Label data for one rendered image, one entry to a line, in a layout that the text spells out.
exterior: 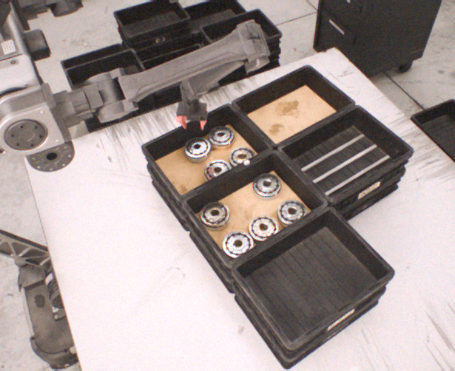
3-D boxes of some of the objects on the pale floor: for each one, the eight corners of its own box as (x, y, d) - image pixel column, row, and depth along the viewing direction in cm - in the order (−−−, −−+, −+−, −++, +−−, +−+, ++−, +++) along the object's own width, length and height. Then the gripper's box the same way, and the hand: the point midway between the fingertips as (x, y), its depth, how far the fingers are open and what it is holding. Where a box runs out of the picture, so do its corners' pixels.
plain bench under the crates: (180, 581, 168) (145, 604, 112) (72, 239, 257) (22, 156, 201) (515, 376, 205) (614, 317, 149) (319, 139, 294) (335, 46, 238)
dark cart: (345, 100, 314) (373, -29, 243) (310, 62, 339) (326, -64, 268) (416, 72, 328) (463, -57, 257) (378, 39, 353) (410, -88, 281)
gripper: (172, 103, 157) (178, 134, 169) (204, 104, 156) (207, 135, 168) (176, 89, 161) (181, 120, 173) (206, 90, 160) (209, 122, 172)
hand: (194, 126), depth 170 cm, fingers open, 6 cm apart
